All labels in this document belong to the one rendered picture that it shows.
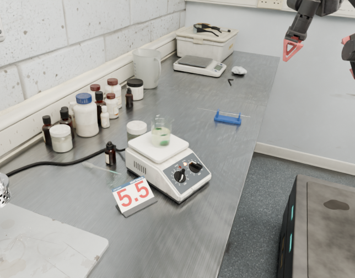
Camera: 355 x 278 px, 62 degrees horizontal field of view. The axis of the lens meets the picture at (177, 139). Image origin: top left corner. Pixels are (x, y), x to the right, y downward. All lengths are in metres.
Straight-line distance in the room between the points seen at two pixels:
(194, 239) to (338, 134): 1.81
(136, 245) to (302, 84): 1.76
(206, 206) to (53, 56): 0.69
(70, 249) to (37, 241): 0.07
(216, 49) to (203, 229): 1.26
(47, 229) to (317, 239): 0.98
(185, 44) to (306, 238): 1.20
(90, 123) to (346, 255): 1.02
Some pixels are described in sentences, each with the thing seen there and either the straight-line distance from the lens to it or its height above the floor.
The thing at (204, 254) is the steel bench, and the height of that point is 0.75.
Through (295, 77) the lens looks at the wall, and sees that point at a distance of 2.17.
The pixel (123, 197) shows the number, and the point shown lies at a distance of 0.71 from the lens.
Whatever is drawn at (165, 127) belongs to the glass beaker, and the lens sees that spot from 0.72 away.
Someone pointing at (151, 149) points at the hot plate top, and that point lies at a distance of 0.75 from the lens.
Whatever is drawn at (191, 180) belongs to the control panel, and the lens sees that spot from 0.74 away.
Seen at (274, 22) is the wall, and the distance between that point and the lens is 2.10.
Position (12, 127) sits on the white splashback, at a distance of 0.94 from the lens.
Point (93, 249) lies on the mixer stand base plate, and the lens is 0.63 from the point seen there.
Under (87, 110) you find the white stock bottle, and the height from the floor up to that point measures 0.85.
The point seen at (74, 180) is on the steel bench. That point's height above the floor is 0.75.
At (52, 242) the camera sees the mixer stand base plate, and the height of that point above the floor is 0.76.
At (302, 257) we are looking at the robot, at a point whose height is 0.36.
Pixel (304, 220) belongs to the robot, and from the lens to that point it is 1.37.
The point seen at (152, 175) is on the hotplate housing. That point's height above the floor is 0.79.
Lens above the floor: 1.25
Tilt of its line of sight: 31 degrees down
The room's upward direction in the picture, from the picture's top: 4 degrees clockwise
